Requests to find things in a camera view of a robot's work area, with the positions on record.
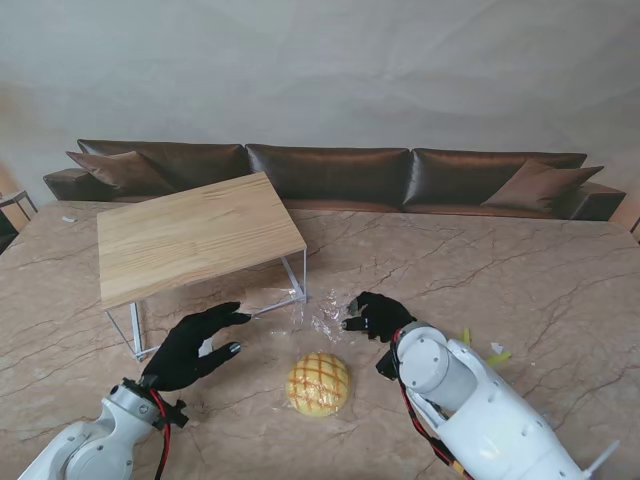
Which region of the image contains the lime green sealing clip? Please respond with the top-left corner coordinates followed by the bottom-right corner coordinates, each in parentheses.
top-left (462, 327), bottom-right (514, 369)

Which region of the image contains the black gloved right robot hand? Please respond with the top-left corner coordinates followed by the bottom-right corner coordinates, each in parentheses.
top-left (341, 291), bottom-right (419, 344)

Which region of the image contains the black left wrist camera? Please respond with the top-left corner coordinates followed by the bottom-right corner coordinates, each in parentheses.
top-left (162, 399), bottom-right (190, 430)

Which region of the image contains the clear plastic bread bag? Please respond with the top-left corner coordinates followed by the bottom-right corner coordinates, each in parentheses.
top-left (269, 287), bottom-right (356, 419)

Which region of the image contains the brown leather sofa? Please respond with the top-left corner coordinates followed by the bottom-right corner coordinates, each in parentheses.
top-left (42, 138), bottom-right (628, 222)

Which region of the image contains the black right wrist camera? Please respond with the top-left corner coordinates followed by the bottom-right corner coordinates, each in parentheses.
top-left (375, 352), bottom-right (401, 384)

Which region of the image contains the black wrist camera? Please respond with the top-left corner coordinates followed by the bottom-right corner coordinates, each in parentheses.
top-left (162, 399), bottom-right (190, 430)
top-left (375, 352), bottom-right (401, 384)

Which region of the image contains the red black right arm cable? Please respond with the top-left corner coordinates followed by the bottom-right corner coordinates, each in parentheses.
top-left (389, 339), bottom-right (476, 480)

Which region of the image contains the red black arm cable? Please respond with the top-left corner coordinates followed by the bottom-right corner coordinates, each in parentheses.
top-left (149, 389), bottom-right (174, 480)
top-left (389, 339), bottom-right (476, 480)

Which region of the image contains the small wooden white-framed table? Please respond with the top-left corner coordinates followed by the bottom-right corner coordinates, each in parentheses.
top-left (96, 171), bottom-right (309, 362)

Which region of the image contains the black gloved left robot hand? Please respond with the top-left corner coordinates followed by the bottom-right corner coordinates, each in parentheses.
top-left (141, 301), bottom-right (253, 392)

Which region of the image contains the red black left arm cable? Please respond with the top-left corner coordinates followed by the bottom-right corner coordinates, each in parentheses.
top-left (149, 389), bottom-right (174, 480)

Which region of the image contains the yellow melon bread bun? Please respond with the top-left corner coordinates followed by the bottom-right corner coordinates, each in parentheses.
top-left (285, 352), bottom-right (354, 416)

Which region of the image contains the brown throw cushion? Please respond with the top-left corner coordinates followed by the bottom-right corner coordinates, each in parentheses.
top-left (65, 149), bottom-right (176, 197)
top-left (479, 159), bottom-right (606, 214)

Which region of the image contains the dark metal side table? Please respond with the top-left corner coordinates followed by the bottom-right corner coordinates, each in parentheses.
top-left (0, 188), bottom-right (40, 254)

